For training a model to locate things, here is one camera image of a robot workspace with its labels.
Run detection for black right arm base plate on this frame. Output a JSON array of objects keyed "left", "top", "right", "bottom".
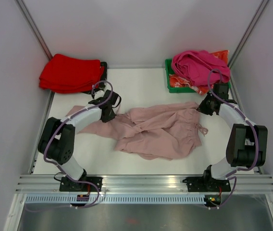
[{"left": 182, "top": 177, "right": 231, "bottom": 193}]

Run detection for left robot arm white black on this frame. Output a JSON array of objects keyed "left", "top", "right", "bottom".
[{"left": 37, "top": 90, "right": 122, "bottom": 193}]

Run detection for folded black patterned trousers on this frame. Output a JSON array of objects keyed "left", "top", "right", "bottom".
[{"left": 82, "top": 61, "right": 108, "bottom": 96}]

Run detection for slotted grey cable duct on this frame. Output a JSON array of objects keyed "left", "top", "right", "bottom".
[{"left": 25, "top": 194, "right": 205, "bottom": 205}]

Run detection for orange floral trousers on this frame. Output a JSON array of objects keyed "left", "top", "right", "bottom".
[{"left": 169, "top": 50, "right": 230, "bottom": 96}]

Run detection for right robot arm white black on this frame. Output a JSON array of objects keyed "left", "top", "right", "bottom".
[{"left": 198, "top": 83, "right": 268, "bottom": 192}]

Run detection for light pink trousers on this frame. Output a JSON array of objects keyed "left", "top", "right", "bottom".
[{"left": 65, "top": 101, "right": 209, "bottom": 161}]

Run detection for green plastic bin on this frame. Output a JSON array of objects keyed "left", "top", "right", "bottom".
[{"left": 164, "top": 58, "right": 231, "bottom": 94}]

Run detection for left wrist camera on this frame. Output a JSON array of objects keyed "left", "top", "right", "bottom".
[{"left": 91, "top": 89, "right": 105, "bottom": 99}]

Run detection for aluminium mounting rail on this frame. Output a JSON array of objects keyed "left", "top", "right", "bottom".
[{"left": 14, "top": 174, "right": 273, "bottom": 195}]

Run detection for folded red trousers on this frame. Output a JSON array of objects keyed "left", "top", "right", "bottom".
[{"left": 39, "top": 54, "right": 106, "bottom": 94}]

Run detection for aluminium frame post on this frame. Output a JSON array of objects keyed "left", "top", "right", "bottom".
[
  {"left": 227, "top": 0, "right": 272, "bottom": 68},
  {"left": 15, "top": 0, "right": 53, "bottom": 61}
]

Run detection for right aluminium frame post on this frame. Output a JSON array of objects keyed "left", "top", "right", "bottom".
[{"left": 227, "top": 0, "right": 272, "bottom": 68}]

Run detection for left aluminium frame post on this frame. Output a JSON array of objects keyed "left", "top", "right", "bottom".
[{"left": 15, "top": 0, "right": 53, "bottom": 61}]

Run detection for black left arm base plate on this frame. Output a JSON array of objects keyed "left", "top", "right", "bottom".
[{"left": 59, "top": 177, "right": 103, "bottom": 193}]

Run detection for magenta crumpled trousers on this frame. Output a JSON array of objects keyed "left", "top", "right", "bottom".
[{"left": 171, "top": 50, "right": 230, "bottom": 87}]

